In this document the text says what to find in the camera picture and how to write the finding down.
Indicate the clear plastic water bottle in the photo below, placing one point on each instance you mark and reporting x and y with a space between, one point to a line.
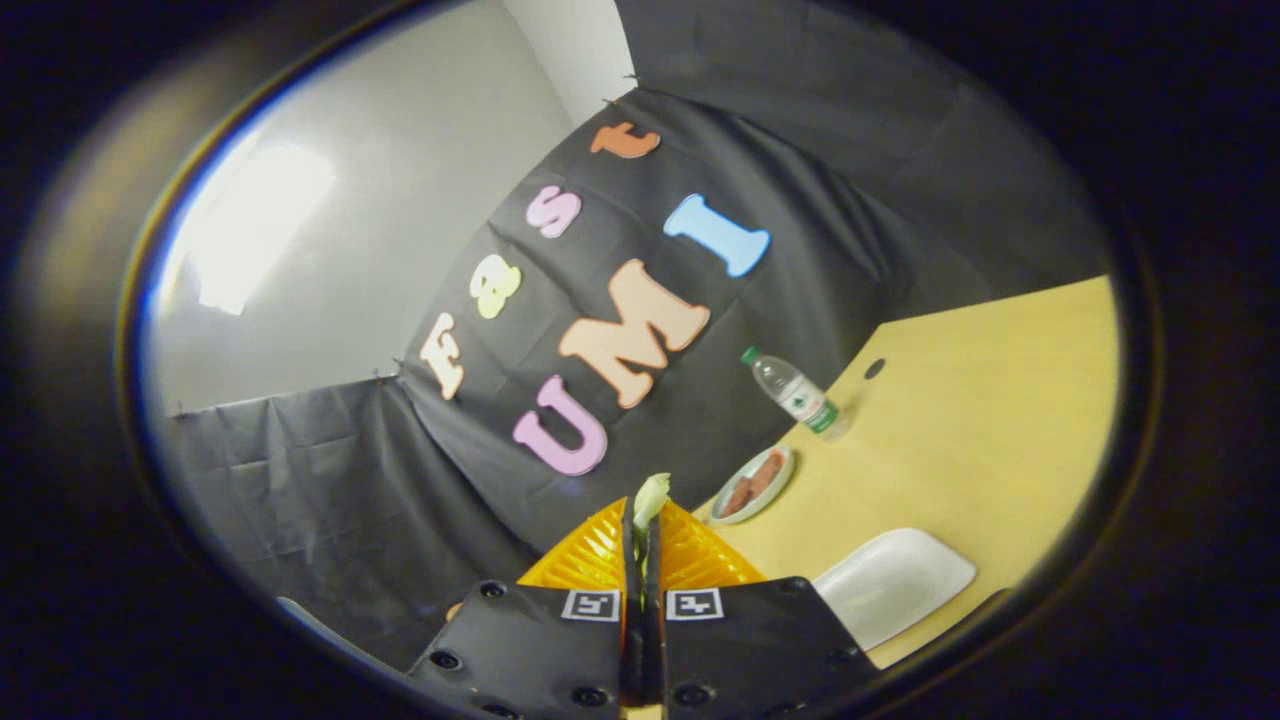
800 398

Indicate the brown meat piece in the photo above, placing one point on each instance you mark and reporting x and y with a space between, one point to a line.
737 497
766 474

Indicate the green lettuce leaf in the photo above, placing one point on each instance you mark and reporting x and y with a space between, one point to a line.
650 495

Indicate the black backdrop cloth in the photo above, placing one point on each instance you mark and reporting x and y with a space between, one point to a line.
330 480

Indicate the white rectangular plate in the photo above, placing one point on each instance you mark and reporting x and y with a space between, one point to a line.
890 585

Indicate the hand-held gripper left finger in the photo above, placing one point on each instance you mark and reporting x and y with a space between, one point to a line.
540 650

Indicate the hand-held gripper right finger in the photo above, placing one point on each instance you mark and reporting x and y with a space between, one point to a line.
750 640

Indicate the pale green round plate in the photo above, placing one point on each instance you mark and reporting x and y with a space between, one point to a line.
775 492

